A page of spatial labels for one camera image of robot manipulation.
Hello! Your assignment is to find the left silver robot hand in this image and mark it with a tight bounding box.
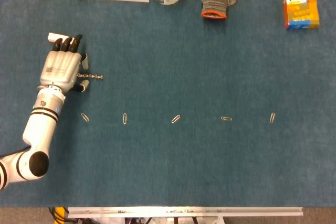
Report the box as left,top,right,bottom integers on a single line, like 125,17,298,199
39,34,90,93

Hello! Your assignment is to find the white wedge block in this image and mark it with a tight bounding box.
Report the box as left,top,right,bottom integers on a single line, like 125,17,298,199
47,32,78,46

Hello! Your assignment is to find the teal felt table mat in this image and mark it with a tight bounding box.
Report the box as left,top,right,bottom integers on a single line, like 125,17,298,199
0,0,336,208

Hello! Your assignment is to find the orange and blue carton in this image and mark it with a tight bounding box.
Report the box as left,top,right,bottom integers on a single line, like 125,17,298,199
282,0,320,30

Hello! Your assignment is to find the yellow bracket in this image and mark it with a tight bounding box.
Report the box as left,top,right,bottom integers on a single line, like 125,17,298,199
54,207,65,224

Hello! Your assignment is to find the black cable bundle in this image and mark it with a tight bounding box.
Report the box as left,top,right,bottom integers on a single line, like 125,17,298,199
48,207,69,224

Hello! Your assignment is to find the aluminium rail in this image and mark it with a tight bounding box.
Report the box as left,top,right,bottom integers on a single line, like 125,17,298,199
67,206,304,219

